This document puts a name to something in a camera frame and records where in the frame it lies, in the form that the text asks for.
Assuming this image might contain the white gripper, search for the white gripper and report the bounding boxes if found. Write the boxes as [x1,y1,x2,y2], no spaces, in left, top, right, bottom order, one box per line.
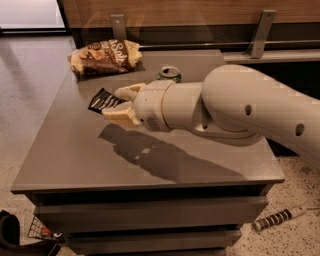
[102,80,174,132]

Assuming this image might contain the black rxbar chocolate wrapper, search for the black rxbar chocolate wrapper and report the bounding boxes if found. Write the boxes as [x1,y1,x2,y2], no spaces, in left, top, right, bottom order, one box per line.
[88,88,124,114]

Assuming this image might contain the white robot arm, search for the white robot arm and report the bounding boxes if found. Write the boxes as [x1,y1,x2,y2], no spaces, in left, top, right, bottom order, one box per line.
[102,65,320,166]

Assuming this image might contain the brown chip bag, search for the brown chip bag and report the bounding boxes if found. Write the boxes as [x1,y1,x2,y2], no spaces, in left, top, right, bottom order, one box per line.
[67,39,142,75]

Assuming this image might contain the green soda can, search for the green soda can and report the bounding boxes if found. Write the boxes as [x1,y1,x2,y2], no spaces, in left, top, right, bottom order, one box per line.
[157,65,182,83]

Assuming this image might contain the grey drawer cabinet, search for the grey drawer cabinet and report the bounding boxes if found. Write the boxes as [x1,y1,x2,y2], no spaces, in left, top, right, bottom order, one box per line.
[12,50,284,256]

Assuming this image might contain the striped white tool on floor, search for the striped white tool on floor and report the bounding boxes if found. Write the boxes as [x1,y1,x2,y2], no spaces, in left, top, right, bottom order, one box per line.
[252,206,307,232]

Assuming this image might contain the black curved object on floor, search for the black curved object on floor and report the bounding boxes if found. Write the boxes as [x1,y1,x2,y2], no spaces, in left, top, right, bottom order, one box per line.
[0,209,63,256]

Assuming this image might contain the left metal wall bracket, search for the left metal wall bracket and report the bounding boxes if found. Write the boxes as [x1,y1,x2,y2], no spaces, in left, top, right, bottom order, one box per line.
[111,14,127,40]

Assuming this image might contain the metal wall bracket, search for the metal wall bracket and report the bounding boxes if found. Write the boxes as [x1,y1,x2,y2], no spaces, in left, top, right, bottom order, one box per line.
[111,14,127,40]
[248,9,277,59]

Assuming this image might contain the right metal wall bracket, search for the right metal wall bracket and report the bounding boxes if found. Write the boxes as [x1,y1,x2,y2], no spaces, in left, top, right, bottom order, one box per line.
[248,9,277,59]

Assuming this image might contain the wire basket on floor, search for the wire basket on floor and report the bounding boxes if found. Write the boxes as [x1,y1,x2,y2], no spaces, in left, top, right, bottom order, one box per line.
[27,216,63,240]

